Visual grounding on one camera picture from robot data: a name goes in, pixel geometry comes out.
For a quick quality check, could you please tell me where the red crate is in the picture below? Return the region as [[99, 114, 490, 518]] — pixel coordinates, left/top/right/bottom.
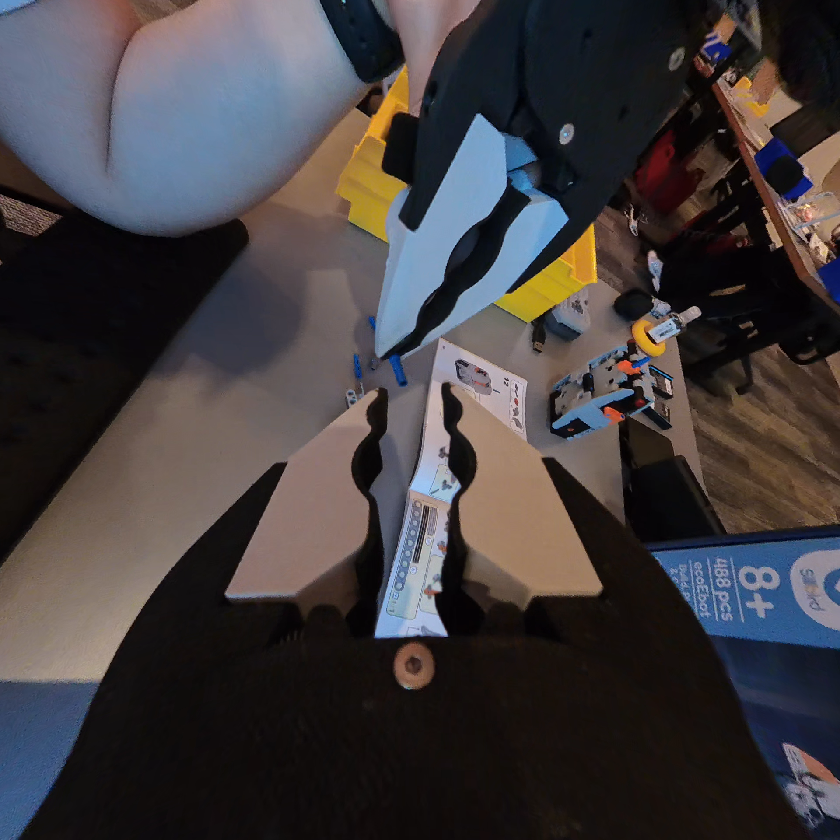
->
[[633, 128, 697, 214]]

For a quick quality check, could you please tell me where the blue bin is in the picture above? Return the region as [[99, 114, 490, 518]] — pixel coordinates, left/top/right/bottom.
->
[[755, 136, 815, 201]]

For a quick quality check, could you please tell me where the yellow tape ring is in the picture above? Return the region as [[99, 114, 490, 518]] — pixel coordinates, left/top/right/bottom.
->
[[631, 318, 668, 358]]

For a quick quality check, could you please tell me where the grey control hub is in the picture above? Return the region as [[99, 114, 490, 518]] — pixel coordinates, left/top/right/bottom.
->
[[543, 295, 592, 342]]

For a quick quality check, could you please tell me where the black wristband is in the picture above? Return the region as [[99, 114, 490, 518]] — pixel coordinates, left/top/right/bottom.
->
[[319, 0, 406, 84]]

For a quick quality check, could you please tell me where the person's left hand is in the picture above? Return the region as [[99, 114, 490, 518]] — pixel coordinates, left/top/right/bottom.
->
[[386, 0, 488, 116]]

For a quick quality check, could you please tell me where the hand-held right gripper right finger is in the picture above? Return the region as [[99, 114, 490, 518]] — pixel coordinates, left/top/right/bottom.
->
[[438, 382, 605, 637]]

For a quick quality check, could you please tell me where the yellow parts bin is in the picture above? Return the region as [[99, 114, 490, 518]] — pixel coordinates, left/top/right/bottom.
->
[[335, 66, 599, 324]]

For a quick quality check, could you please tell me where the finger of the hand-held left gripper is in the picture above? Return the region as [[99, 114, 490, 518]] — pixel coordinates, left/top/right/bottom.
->
[[397, 187, 570, 360], [374, 113, 511, 360]]

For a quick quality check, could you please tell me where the black case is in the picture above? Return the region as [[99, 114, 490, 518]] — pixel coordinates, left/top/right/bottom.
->
[[619, 416, 726, 542]]

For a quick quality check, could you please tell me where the grey desk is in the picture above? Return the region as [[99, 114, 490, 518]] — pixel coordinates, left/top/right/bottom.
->
[[0, 108, 708, 840]]

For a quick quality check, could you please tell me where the person's left forearm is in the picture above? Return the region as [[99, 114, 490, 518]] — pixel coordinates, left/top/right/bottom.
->
[[0, 0, 368, 238]]

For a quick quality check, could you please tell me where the small clear bottle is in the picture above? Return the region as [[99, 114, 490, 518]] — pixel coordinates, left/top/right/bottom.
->
[[650, 306, 703, 342]]

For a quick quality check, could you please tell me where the white instruction manual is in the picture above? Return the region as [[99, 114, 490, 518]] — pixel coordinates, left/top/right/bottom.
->
[[374, 339, 530, 639]]

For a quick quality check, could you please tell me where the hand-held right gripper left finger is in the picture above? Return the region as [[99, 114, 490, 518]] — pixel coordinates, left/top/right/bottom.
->
[[225, 387, 389, 637]]

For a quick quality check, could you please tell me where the robot kit box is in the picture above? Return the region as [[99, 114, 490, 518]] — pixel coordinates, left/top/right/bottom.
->
[[646, 525, 840, 840]]

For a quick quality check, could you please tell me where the partly built robot model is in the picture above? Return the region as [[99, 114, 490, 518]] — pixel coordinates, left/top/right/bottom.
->
[[550, 348, 657, 442]]

